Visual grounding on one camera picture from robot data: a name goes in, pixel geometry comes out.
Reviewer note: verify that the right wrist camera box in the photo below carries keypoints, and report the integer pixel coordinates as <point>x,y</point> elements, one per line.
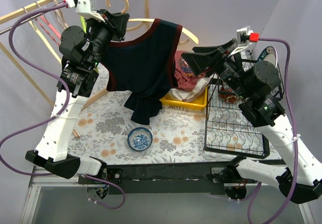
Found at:
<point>245,38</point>

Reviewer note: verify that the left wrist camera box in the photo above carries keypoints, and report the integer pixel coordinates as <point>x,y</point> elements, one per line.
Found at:
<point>86,9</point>

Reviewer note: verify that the navy maroon tank top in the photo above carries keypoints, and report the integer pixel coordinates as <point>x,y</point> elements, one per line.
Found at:
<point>144,66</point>

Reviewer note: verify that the cream white tank top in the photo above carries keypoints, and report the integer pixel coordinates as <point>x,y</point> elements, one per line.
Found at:
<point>188,90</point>

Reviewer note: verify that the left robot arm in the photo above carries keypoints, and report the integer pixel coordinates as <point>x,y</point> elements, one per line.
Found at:
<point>82,51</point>

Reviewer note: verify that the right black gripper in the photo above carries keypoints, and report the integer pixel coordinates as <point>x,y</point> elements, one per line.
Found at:
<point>217,58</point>

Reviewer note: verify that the red teal tank top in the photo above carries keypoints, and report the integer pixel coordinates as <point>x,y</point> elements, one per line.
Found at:
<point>182,70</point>

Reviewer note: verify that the beige wooden hanger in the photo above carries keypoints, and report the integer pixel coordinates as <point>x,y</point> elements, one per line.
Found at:
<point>153,23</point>

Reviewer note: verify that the red patterned bowl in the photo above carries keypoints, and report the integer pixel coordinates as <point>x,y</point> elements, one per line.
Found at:
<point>228,95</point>

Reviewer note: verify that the wooden clothes rack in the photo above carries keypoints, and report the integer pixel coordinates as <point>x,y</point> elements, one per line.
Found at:
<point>28,9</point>

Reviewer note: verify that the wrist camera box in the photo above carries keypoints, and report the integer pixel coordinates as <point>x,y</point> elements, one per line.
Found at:
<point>245,38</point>
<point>86,9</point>

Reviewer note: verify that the floral tablecloth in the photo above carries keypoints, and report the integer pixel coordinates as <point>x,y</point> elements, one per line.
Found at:
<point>178,134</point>

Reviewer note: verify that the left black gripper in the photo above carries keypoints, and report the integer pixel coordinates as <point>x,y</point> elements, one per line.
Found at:
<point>110,23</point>

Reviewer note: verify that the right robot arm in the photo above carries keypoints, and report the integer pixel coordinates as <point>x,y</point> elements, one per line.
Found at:
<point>300,178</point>

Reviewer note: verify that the lime green hanger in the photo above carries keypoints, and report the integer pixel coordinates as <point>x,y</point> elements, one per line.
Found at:
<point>83,23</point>

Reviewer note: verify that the cream plastic hanger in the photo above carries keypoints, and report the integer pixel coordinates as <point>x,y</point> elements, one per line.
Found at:
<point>44,40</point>

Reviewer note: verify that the pink plastic hanger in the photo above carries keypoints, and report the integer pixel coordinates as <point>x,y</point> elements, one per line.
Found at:
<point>49,29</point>

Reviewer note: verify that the yellow plastic bin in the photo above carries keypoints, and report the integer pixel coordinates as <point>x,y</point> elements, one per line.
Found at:
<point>199,104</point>

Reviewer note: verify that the blue white ceramic bowl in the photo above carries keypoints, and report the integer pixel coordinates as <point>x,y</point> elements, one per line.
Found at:
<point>139,139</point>

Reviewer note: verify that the black wire dish rack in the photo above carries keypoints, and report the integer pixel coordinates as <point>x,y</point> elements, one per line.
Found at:
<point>232,128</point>

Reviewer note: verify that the green rimmed white plate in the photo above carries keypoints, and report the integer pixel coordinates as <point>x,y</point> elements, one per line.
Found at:
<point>269,54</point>

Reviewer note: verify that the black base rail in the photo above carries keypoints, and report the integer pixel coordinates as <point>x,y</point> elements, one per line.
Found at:
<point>167,178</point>

